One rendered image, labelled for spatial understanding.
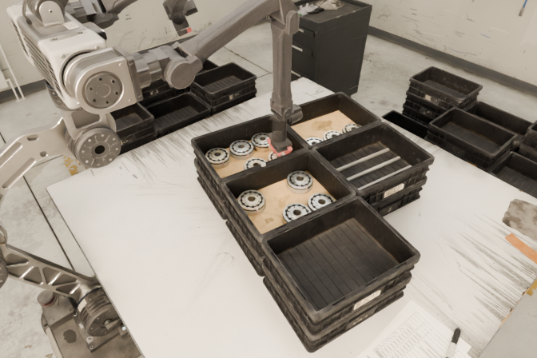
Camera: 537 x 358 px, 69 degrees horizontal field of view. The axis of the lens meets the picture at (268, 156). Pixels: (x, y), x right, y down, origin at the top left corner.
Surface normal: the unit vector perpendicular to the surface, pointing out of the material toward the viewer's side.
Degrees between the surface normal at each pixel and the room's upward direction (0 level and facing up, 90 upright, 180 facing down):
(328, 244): 0
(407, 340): 0
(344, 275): 0
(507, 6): 90
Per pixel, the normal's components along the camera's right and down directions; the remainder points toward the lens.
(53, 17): 0.65, 0.49
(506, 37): -0.76, 0.41
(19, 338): 0.00, -0.77
